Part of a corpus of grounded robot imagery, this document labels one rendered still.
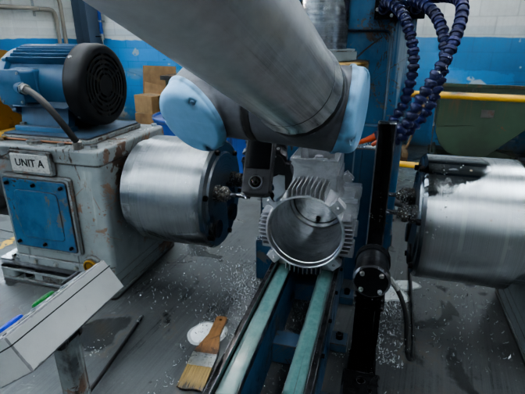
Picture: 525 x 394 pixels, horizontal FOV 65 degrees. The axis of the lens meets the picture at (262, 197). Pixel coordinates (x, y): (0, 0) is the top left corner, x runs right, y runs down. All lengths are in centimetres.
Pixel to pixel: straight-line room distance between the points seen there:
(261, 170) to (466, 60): 534
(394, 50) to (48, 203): 86
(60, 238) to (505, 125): 447
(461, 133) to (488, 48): 137
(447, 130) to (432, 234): 414
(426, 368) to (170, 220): 58
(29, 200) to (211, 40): 88
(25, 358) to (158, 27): 41
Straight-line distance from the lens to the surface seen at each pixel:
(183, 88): 47
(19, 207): 110
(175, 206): 87
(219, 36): 23
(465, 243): 80
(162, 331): 94
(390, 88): 106
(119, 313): 101
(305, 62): 31
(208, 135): 48
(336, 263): 85
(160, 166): 90
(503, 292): 111
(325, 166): 85
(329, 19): 84
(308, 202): 101
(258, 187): 64
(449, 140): 491
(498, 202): 80
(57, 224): 104
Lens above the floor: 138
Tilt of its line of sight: 21 degrees down
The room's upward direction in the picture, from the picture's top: straight up
